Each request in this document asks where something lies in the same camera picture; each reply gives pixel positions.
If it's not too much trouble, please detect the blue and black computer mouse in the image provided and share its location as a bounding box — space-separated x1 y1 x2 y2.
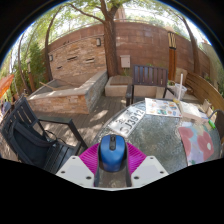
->
98 133 128 173

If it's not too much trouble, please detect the wooden garden lamp post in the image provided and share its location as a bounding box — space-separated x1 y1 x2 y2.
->
166 26 178 82

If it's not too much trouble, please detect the colourful printed paper sheet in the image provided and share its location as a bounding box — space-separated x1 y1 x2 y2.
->
144 97 183 118

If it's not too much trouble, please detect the floral print mouse pad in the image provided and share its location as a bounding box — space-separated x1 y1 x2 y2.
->
177 124 215 167

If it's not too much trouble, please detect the black bag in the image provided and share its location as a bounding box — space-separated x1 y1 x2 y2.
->
11 120 59 159

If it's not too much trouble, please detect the orange fabric canopy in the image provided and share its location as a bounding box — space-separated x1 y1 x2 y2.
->
0 73 16 100

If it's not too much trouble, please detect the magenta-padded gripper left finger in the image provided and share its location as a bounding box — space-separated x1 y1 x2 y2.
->
55 142 102 188

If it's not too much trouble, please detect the large tree trunk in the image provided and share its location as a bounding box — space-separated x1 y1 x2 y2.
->
68 0 128 78

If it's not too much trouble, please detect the leaning stone slab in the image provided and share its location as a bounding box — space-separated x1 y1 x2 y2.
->
174 67 188 84

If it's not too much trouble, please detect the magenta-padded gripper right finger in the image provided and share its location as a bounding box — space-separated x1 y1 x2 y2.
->
124 142 170 188

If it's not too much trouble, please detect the small white booklet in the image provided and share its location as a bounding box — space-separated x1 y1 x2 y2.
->
199 112 211 124

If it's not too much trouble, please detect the dark wooden slatted chair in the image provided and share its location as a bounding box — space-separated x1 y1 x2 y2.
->
125 64 174 107

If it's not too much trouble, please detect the white licence plate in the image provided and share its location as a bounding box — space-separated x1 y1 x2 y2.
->
107 105 147 138

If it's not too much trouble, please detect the low stone block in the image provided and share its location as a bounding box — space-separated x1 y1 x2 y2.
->
104 75 134 98

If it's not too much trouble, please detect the stone raised garden bed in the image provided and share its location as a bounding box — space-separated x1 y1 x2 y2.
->
27 69 109 115

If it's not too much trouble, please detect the black slatted armchair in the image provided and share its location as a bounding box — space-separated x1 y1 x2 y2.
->
0 95 88 174

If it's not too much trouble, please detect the beige wall utility box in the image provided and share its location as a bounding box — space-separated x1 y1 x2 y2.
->
120 54 131 69

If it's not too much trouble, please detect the curved wooden bench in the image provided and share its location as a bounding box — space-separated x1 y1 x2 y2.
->
184 71 224 114

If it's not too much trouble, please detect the clear plastic cup with straw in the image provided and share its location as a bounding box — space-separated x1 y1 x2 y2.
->
173 73 188 103

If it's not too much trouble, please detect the slim curved tree trunk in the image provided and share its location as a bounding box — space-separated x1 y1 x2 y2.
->
43 9 64 83
179 16 201 76

